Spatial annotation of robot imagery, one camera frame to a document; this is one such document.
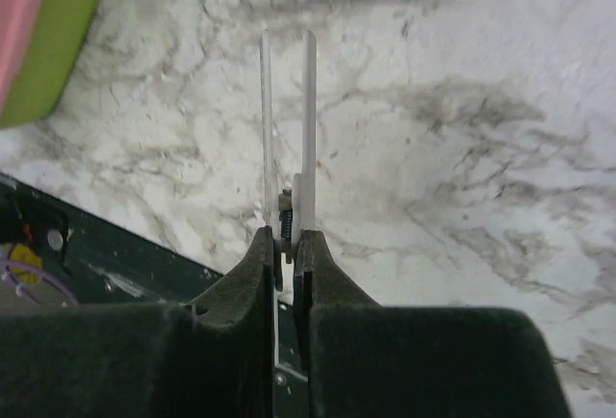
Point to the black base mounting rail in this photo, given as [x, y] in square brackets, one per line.
[93, 260]

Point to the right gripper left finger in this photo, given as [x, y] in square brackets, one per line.
[209, 357]

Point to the pink litter box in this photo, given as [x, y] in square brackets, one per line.
[40, 43]

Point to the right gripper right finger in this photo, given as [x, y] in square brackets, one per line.
[369, 360]

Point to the clear bag sealing clip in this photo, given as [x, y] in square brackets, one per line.
[289, 212]

